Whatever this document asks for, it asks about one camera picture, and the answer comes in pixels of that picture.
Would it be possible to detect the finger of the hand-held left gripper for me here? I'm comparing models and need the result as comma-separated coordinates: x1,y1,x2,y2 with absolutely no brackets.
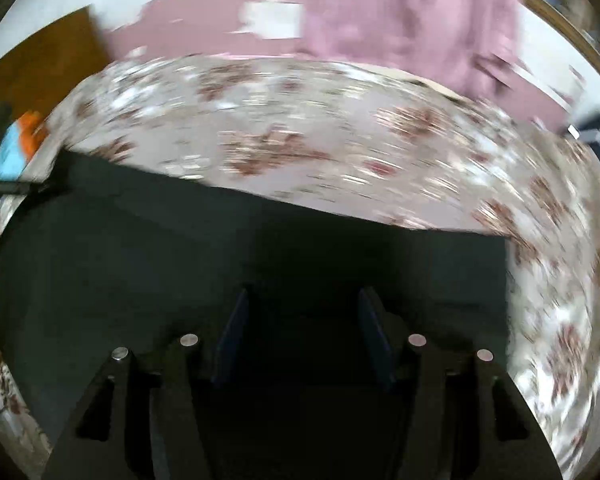
0,178,73,199

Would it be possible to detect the floral bedsheet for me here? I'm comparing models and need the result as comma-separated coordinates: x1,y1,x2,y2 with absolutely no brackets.
0,55,600,480

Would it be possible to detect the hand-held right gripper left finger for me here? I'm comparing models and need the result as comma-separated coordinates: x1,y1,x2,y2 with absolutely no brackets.
42,287,252,480

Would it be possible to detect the black garment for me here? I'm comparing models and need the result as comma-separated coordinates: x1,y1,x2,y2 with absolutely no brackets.
0,150,512,480

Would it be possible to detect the dark blue object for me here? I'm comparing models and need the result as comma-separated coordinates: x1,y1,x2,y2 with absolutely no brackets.
567,109,600,148

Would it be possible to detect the pink curtain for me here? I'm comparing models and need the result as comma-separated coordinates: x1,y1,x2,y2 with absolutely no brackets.
297,0,523,96

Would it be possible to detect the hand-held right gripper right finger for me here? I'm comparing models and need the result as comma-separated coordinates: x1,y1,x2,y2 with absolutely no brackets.
357,287,563,480

